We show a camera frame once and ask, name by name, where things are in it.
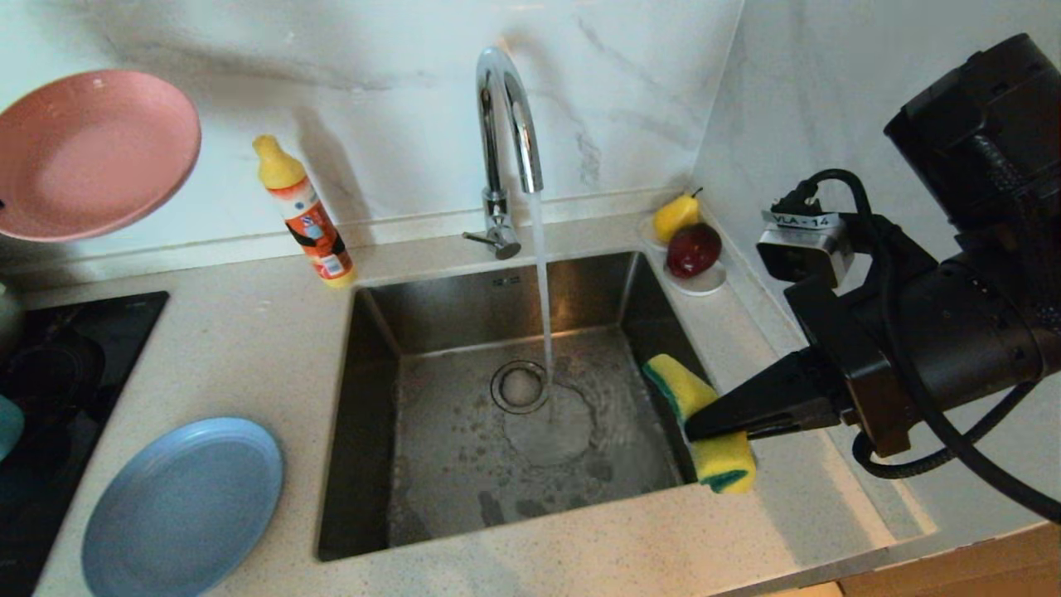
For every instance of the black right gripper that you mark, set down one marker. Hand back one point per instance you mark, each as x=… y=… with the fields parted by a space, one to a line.
x=970 y=332

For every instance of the yellow sponge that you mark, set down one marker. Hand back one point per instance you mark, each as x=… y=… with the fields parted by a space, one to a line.
x=725 y=464

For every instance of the orange dish soap bottle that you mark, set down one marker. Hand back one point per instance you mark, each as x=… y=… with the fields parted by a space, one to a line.
x=308 y=217

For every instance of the pink plate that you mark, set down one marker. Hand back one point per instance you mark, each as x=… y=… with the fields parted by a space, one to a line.
x=91 y=157

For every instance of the teal cup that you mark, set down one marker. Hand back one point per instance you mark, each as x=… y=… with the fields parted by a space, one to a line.
x=8 y=427

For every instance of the metal sink drain strainer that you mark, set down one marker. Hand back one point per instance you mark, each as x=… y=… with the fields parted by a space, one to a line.
x=518 y=388

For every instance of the stainless steel sink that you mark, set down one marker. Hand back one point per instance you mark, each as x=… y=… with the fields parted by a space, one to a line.
x=464 y=481

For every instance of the small white dish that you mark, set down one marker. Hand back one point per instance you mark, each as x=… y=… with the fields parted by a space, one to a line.
x=703 y=287

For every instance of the dark red apple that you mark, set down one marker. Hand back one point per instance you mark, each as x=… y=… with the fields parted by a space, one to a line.
x=692 y=251

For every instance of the yellow pear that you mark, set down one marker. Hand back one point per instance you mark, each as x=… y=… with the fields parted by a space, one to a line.
x=673 y=217

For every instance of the wooden cabinet panel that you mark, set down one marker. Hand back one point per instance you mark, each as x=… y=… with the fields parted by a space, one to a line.
x=953 y=572

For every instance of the chrome gooseneck faucet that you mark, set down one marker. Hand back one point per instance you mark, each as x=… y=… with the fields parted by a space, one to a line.
x=496 y=207

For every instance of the blue plate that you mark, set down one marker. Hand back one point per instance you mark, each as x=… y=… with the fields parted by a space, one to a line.
x=182 y=514

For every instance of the black glass cooktop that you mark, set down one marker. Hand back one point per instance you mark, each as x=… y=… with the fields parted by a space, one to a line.
x=116 y=332

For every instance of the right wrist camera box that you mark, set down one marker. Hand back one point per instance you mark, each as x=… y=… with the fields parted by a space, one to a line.
x=804 y=253

